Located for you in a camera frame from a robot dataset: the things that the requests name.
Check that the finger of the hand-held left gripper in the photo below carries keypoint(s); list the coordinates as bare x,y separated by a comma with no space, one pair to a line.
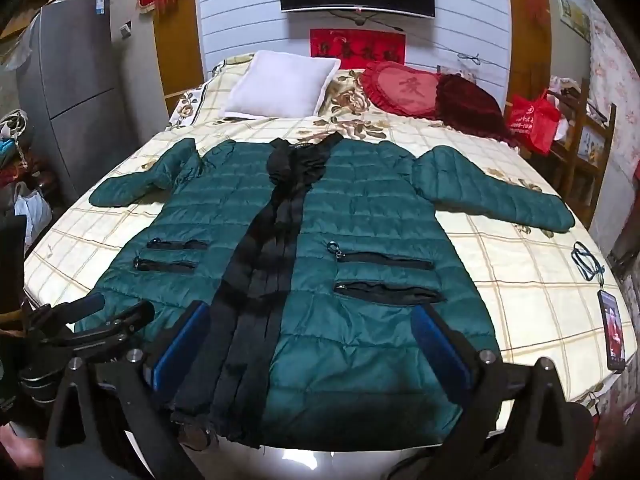
82,307
122,322

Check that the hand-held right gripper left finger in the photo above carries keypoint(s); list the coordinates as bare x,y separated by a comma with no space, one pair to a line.
181,347

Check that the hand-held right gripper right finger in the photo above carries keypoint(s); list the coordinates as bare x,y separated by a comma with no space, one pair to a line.
440,355

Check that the green quilted down coat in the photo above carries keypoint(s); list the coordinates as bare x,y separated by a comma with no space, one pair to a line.
350,240

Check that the pile of clothes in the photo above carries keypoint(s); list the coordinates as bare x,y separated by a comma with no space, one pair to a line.
12,160

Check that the person's left hand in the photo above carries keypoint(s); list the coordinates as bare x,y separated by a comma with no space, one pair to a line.
20,447

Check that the white plastic bag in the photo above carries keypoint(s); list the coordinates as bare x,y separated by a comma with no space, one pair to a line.
32,212

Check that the bed with floral checked sheet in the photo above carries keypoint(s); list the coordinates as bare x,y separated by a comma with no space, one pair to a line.
500,260

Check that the smartphone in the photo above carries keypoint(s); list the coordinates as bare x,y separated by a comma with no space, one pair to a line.
612,330

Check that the grey refrigerator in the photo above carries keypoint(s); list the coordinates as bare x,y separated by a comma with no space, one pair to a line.
75,85

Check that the dark red velvet pillow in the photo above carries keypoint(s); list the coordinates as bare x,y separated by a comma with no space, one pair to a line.
470,106

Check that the red shopping bag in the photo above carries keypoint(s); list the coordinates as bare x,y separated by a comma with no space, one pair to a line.
530,120

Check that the red heart-shaped pillow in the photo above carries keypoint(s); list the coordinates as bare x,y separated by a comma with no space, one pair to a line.
400,91

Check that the wooden chair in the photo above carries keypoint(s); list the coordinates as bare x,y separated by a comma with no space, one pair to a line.
583,125

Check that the white square pillow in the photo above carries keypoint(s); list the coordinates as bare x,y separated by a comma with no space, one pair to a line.
285,85

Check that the pink floral curtain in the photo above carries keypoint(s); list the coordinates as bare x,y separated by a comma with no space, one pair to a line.
617,90

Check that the wall socket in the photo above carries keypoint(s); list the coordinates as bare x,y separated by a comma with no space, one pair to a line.
125,30

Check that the red wall banner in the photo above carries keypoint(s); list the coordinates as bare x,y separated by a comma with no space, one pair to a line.
340,45

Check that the framed wall picture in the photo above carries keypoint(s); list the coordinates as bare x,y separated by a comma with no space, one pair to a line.
575,17

